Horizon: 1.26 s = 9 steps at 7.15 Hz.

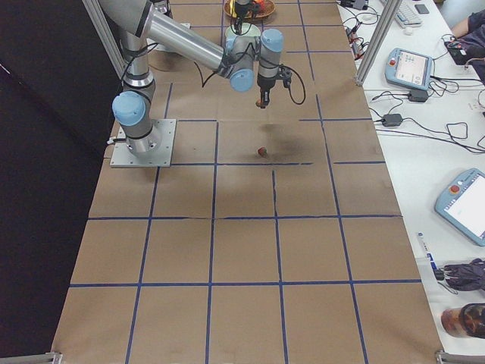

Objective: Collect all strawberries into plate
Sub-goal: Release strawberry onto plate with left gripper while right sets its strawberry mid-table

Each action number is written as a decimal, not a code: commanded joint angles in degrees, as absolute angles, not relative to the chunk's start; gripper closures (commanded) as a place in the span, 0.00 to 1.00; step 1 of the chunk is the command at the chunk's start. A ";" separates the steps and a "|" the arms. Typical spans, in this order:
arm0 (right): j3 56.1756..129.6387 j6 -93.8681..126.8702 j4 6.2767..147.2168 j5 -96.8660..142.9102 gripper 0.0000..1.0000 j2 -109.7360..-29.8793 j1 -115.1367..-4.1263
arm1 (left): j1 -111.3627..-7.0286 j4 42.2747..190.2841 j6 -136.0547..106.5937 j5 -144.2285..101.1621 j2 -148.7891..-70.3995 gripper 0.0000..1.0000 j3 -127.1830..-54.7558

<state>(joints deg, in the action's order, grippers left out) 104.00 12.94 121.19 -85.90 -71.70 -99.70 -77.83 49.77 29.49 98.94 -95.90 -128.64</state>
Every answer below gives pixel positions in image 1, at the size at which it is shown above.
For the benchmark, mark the dark folded umbrella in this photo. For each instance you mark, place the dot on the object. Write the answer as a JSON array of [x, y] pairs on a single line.
[[462, 277]]

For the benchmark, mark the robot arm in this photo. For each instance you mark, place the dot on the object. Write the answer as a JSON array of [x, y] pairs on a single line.
[[241, 8], [144, 25]]

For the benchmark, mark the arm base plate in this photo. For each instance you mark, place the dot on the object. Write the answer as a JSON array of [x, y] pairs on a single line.
[[154, 150]]

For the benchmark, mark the white keyboard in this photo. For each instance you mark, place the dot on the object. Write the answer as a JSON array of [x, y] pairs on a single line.
[[406, 17]]

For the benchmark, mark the light green plate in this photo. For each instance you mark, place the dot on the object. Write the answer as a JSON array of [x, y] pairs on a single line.
[[248, 29]]

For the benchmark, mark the brown glass bottle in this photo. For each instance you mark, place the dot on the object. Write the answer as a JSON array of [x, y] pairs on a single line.
[[467, 321]]

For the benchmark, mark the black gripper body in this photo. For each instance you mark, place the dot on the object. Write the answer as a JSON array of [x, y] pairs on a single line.
[[265, 83], [239, 9]]

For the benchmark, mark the blue teach pendant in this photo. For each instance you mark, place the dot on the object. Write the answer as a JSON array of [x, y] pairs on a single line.
[[461, 203], [409, 69]]

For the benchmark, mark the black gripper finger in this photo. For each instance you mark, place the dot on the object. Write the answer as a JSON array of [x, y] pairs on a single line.
[[261, 98], [266, 96]]

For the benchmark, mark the black smartphone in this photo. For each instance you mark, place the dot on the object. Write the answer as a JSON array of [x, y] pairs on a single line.
[[421, 9]]

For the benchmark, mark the aluminium frame post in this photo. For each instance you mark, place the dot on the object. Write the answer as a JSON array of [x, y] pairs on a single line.
[[383, 25]]

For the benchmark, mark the brown wicker basket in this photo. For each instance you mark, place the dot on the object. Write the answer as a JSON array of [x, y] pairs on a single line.
[[257, 9]]

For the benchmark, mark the blue teach pendant far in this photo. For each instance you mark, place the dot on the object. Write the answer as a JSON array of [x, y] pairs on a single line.
[[409, 69]]

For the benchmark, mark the black power adapter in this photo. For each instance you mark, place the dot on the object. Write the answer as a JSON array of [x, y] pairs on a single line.
[[418, 95], [391, 120]]

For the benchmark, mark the blue teach pendant near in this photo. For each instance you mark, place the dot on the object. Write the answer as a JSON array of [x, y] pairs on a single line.
[[461, 203]]

